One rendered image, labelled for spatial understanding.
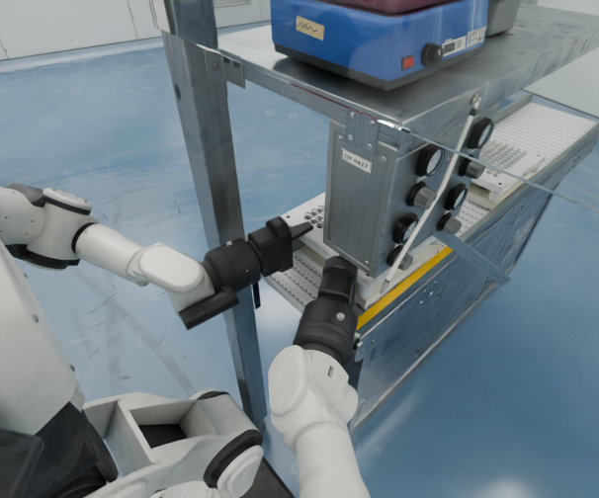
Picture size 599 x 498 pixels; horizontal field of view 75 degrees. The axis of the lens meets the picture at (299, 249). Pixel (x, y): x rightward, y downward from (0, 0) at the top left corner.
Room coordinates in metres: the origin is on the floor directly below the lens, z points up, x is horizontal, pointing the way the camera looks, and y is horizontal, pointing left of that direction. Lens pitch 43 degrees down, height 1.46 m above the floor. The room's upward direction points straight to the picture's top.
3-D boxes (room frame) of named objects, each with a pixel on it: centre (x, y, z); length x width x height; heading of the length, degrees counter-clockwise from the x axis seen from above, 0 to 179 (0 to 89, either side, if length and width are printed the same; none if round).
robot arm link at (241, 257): (0.52, 0.08, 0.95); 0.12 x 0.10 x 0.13; 124
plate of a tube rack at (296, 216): (0.61, -0.13, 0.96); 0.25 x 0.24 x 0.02; 42
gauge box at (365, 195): (0.47, -0.15, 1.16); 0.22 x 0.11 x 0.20; 132
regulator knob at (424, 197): (0.39, -0.15, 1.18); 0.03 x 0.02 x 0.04; 132
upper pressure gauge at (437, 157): (0.40, -0.15, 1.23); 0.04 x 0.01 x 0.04; 132
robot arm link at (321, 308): (0.40, -0.06, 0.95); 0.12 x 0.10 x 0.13; 164
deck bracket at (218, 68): (0.57, 0.10, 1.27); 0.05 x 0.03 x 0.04; 42
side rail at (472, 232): (0.85, -0.58, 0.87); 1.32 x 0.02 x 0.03; 132
